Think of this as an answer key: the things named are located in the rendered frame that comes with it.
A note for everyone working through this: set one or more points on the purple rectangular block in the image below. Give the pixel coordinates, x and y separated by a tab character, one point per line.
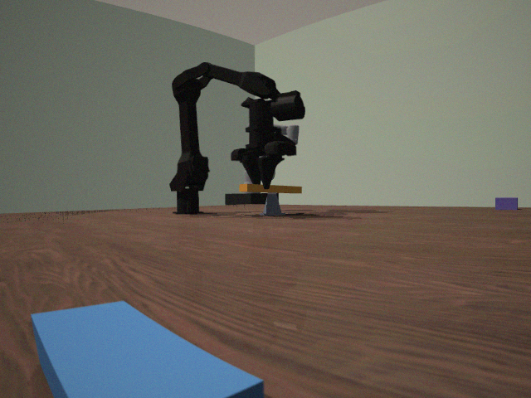
506	203

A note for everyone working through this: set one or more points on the orange bar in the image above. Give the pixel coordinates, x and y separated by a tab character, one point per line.
273	188

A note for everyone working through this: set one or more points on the blue rectangular block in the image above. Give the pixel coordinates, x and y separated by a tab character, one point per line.
112	350

